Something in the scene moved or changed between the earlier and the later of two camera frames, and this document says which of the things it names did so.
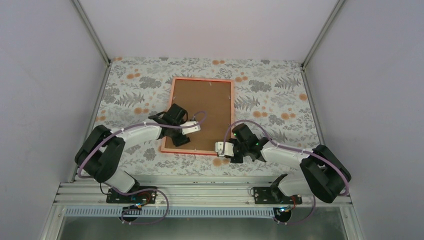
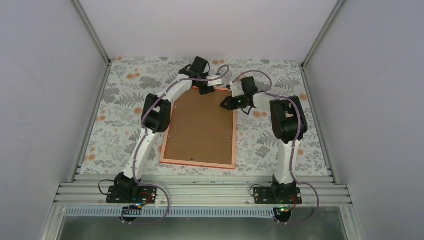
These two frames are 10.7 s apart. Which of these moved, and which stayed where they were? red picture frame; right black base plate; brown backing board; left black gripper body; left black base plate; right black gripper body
Moved: left black gripper body; right black gripper body; red picture frame; brown backing board
Stayed: left black base plate; right black base plate
